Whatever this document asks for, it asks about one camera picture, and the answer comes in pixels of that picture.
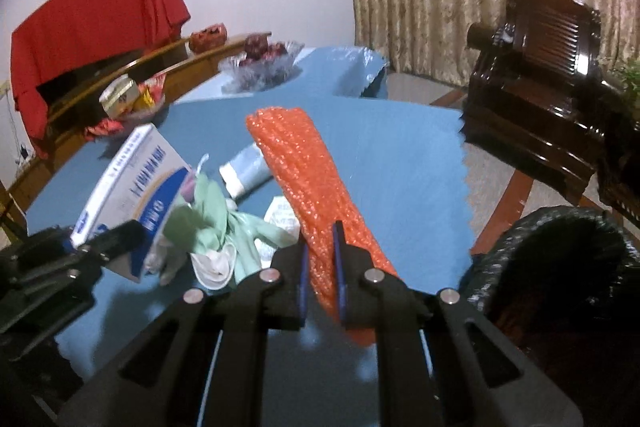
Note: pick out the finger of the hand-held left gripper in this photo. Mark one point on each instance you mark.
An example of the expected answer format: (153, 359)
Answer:
(120, 234)

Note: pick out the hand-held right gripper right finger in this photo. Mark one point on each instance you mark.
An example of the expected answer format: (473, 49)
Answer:
(341, 279)

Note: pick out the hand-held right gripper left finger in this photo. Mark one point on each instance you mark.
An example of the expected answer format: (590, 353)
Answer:
(302, 279)

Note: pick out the white and blue carton box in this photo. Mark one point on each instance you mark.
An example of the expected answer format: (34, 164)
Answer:
(135, 187)

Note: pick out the pink pouch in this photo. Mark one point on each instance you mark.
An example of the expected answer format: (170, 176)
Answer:
(187, 191)

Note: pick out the green rubber glove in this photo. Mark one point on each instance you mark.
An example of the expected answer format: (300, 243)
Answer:
(215, 217)

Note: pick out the clear bottle with white cap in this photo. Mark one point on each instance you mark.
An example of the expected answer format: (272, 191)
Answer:
(245, 172)

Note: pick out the orange bubble wrap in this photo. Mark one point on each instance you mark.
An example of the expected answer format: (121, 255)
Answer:
(300, 157)

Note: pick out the trash bin with black bag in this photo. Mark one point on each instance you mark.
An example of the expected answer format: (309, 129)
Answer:
(500, 252)

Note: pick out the white crumpled packet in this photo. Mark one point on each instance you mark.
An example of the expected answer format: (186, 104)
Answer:
(280, 214)

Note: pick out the glass dish of snack packets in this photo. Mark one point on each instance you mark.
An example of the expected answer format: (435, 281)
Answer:
(107, 127)

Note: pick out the dark blue tablecloth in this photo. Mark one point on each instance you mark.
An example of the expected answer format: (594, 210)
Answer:
(400, 167)

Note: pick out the curved wooden chair back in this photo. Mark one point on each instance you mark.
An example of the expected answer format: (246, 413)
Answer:
(125, 64)

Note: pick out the glass fruit bowl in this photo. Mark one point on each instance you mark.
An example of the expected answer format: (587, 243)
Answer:
(260, 71)

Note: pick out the red ornament bag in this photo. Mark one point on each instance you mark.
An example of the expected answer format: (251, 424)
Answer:
(207, 38)

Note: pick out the red cloth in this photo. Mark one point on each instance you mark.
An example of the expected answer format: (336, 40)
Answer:
(100, 17)

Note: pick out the dark red apple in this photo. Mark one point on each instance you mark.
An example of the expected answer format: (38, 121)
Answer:
(257, 44)
(277, 51)

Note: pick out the dark wooden armchair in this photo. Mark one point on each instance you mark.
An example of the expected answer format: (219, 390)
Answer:
(540, 57)

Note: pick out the green potted plant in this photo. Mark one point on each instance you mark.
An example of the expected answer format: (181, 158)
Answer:
(630, 79)

